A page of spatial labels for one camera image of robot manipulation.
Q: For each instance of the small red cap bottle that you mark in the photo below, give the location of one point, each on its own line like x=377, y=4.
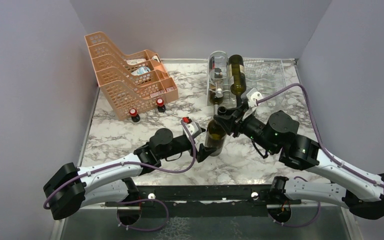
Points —
x=161, y=108

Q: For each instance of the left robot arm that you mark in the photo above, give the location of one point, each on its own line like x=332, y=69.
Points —
x=72, y=188

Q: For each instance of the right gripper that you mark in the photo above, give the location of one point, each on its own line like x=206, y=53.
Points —
x=230, y=123

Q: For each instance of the orange plastic file rack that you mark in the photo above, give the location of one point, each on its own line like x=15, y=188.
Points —
x=125, y=91

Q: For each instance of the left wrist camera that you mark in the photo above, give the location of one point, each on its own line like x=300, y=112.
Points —
x=191, y=128

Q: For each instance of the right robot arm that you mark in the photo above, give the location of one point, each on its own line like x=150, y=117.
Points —
x=358, y=191

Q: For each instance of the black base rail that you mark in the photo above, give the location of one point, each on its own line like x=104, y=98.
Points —
x=201, y=201

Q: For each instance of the dark labelled wine bottle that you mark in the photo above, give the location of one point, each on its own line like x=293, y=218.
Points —
x=216, y=95

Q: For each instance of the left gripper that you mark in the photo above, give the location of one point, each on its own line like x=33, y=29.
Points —
x=203, y=152

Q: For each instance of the green wine bottle black cap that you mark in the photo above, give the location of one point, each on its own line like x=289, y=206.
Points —
x=237, y=77

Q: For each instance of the blue white packet in rack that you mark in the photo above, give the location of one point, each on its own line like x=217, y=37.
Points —
x=141, y=70

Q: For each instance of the clear round bottle silver cap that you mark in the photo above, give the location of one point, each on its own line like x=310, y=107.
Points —
x=218, y=59

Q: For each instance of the white wire wine rack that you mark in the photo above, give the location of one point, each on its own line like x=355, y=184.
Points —
x=266, y=75

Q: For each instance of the green wine bottle silver neck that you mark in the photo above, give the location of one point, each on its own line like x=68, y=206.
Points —
x=215, y=137

